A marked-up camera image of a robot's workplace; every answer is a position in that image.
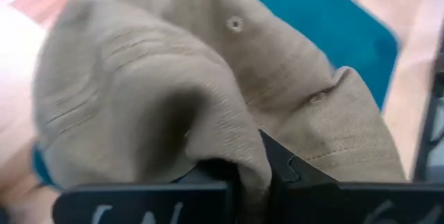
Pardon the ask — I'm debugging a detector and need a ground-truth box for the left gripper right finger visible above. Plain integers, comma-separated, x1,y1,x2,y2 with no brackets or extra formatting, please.
258,129,444,224

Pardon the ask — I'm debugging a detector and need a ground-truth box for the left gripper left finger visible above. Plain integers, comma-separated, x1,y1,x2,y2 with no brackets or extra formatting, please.
51,160,241,224

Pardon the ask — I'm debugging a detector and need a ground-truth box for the beige cap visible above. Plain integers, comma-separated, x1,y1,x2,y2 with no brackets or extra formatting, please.
31,0,407,218

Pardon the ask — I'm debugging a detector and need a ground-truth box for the teal plastic bin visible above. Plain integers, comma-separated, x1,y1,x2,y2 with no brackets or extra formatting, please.
31,0,400,190

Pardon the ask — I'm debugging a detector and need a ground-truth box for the black aluminium rig frame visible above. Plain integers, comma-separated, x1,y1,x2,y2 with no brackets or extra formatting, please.
411,19,444,183

